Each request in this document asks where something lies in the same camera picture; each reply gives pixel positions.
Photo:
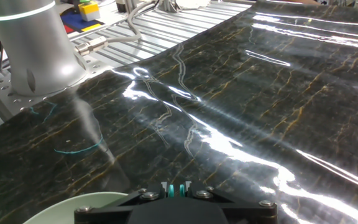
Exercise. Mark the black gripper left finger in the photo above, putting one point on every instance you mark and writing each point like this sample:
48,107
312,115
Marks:
110,213

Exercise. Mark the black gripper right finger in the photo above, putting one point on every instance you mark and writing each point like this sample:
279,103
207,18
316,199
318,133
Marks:
247,213

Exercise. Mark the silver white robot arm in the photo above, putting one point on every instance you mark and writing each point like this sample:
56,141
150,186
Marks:
36,53

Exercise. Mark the pale green round plate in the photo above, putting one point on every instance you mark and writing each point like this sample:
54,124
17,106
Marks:
67,208

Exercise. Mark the dark marble pattern mat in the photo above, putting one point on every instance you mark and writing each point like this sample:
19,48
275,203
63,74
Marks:
228,109

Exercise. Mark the yellow button box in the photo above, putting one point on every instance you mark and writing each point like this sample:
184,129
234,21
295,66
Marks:
89,11

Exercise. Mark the aluminium frame rail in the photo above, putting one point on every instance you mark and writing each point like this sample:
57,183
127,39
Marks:
168,5

